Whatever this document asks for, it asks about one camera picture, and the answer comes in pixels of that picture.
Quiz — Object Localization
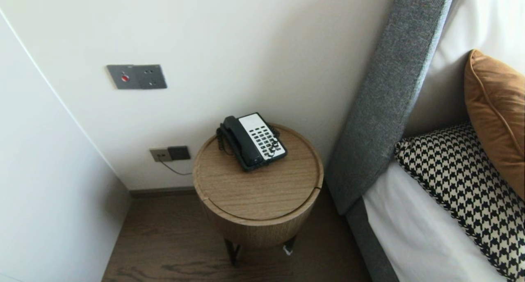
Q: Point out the black and white telephone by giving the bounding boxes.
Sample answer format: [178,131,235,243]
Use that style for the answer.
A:
[216,112,288,172]

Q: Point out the black telephone handset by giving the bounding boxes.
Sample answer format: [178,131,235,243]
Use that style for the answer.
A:
[222,116,263,168]

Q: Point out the round wooden nightstand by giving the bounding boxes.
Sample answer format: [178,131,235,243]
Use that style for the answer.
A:
[192,123,324,223]

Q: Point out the brown wooden baseboard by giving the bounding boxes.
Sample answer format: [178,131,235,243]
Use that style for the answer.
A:
[130,186,196,198]

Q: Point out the black metal nightstand legs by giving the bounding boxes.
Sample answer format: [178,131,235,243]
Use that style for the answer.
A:
[224,235,297,267]

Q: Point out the grey fabric headboard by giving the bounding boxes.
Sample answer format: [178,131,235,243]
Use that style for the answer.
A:
[326,0,458,216]

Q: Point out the black white houndstooth pillow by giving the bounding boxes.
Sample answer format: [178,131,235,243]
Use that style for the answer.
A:
[395,122,525,282]

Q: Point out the white wardrobe panel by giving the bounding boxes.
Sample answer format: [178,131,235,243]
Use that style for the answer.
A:
[0,9,132,282]

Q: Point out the brown velvet cushion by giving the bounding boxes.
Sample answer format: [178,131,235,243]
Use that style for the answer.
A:
[464,49,525,200]

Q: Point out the white bed pillow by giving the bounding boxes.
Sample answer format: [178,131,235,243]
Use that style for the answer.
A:
[404,0,525,137]

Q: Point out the thin black telephone cable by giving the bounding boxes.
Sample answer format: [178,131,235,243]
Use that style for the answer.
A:
[159,157,193,176]

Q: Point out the beige wall data socket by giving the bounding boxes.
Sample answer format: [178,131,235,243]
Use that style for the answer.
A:
[149,148,173,163]

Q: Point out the grey wall switch panel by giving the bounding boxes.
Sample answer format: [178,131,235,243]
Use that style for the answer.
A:
[107,64,167,90]

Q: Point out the grey fabric bed frame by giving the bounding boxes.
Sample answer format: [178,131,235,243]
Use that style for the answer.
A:
[346,198,400,282]

